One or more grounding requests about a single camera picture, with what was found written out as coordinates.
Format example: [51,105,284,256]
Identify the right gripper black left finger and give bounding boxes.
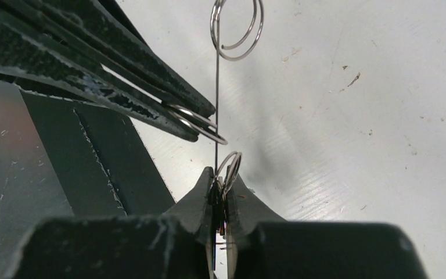
[3,167,215,278]

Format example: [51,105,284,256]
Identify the large wire keyring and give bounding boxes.
[163,0,265,194]

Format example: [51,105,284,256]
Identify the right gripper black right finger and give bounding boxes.
[226,178,427,278]

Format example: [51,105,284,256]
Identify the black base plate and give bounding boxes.
[22,94,175,217]

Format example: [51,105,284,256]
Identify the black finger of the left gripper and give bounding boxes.
[19,1,215,117]
[0,1,198,142]

